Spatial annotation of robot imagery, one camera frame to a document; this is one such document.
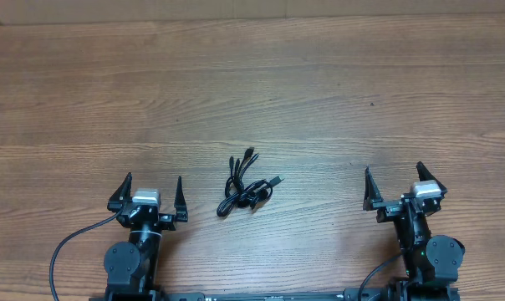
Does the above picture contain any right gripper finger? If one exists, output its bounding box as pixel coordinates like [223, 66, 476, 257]
[416, 161, 447, 195]
[363, 166, 383, 211]

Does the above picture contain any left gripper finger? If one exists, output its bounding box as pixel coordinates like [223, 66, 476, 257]
[174, 176, 188, 222]
[107, 172, 132, 212]

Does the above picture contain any thick black USB cable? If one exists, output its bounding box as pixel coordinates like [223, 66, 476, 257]
[216, 175, 285, 218]

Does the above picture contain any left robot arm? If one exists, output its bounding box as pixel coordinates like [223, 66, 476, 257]
[104, 174, 188, 300]

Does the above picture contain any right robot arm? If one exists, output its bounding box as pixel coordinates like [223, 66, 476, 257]
[357, 162, 466, 301]

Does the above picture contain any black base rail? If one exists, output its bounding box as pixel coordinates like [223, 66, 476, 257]
[89, 288, 461, 301]

